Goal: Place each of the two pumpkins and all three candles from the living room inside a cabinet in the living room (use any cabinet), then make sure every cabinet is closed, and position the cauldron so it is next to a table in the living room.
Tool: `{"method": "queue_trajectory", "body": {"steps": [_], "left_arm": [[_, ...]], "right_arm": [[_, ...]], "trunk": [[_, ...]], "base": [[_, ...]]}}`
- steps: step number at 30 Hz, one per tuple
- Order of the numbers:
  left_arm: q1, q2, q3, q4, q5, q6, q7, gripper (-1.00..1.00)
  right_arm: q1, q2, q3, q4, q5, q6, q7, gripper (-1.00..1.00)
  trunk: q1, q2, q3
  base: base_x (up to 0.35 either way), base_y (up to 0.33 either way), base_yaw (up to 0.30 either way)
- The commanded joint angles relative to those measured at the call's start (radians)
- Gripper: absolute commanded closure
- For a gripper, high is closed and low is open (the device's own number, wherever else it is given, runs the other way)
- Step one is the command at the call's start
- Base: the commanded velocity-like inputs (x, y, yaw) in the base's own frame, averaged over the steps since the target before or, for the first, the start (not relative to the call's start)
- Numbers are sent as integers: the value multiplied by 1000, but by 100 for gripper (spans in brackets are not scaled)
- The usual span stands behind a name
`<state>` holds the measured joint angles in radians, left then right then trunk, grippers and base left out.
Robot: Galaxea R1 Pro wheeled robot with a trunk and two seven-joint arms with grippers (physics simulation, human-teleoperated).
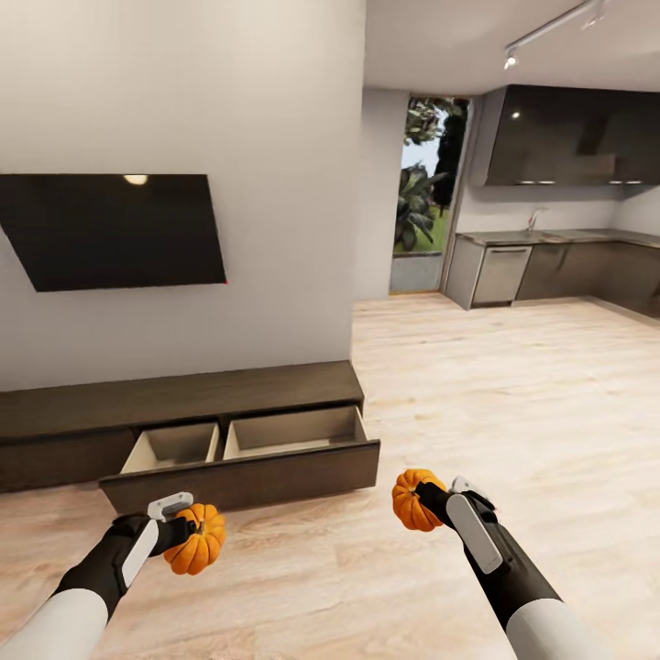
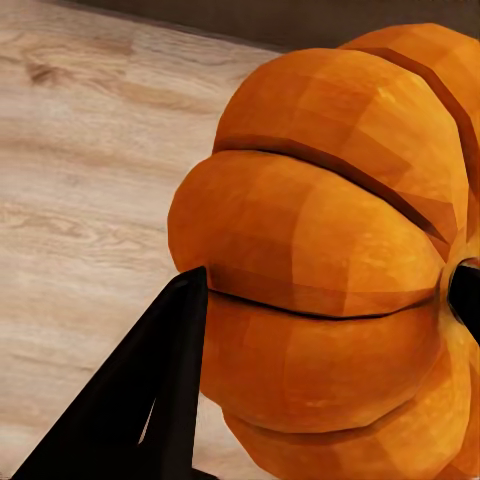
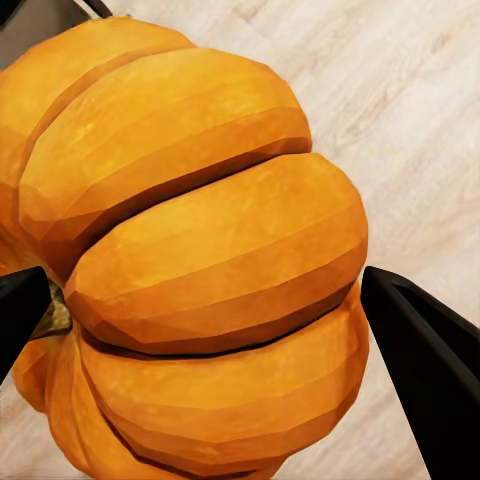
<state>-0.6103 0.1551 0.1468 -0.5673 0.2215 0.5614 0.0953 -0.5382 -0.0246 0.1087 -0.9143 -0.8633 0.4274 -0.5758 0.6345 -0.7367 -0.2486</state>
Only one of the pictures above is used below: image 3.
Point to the cabinet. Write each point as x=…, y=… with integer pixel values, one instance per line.
x=26, y=23

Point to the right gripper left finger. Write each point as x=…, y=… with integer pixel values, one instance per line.
x=24, y=298

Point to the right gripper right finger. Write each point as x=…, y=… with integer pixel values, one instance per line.
x=433, y=357

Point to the pumpkin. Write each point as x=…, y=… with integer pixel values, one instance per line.
x=204, y=265

